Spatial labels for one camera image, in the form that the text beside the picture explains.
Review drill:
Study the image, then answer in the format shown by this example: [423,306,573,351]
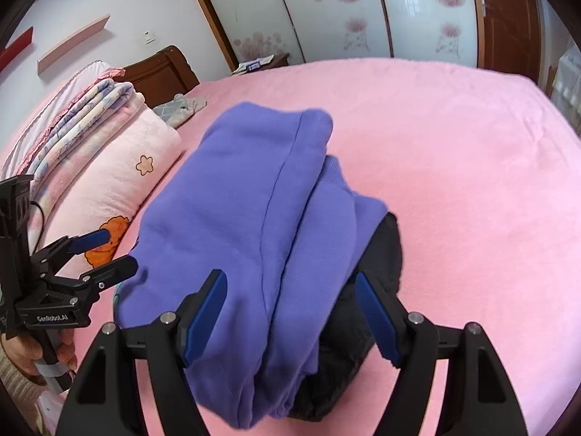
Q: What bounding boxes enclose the floral sliding door wardrobe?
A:
[179,0,483,70]

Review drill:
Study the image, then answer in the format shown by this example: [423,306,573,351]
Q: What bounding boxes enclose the person's left hand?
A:
[1,328,79,378]

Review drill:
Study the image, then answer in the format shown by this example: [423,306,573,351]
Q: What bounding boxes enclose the papers on nightstand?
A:
[235,54,276,73]

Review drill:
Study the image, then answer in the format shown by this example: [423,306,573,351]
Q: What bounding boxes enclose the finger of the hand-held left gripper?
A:
[78,254,139,299]
[33,227,113,277]

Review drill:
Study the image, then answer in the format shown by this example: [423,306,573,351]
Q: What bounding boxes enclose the pink wall shelf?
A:
[37,15,111,75]

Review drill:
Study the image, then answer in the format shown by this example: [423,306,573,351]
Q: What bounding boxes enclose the bed with pink sheet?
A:
[0,57,581,436]

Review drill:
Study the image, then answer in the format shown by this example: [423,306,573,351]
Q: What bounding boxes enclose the small grey cloth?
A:
[152,94,208,130]

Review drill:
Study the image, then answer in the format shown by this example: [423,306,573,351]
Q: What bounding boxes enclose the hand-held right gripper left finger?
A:
[54,269,228,436]

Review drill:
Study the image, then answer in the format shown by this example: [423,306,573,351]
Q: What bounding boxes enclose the folded black padded jacket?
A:
[288,213,405,423]

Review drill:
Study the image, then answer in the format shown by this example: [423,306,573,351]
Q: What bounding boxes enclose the wooden headboard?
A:
[119,45,201,106]

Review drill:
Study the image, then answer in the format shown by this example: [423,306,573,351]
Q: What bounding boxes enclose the brown wooden door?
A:
[470,0,544,85]

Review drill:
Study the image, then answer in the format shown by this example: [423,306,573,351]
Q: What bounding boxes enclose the purple zip hoodie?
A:
[113,102,390,431]

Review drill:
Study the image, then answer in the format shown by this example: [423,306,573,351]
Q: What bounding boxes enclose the red wall decoration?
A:
[0,26,35,72]

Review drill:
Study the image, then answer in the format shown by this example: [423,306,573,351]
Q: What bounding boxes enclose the wooden nightstand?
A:
[231,52,292,76]

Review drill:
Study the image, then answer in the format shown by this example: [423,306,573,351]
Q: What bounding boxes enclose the person's left forearm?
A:
[0,340,47,421]

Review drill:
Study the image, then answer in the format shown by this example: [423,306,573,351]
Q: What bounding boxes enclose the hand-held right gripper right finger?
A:
[355,271,530,436]

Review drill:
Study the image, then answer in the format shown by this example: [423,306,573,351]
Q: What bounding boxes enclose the folded pink flower blanket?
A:
[38,95,183,283]

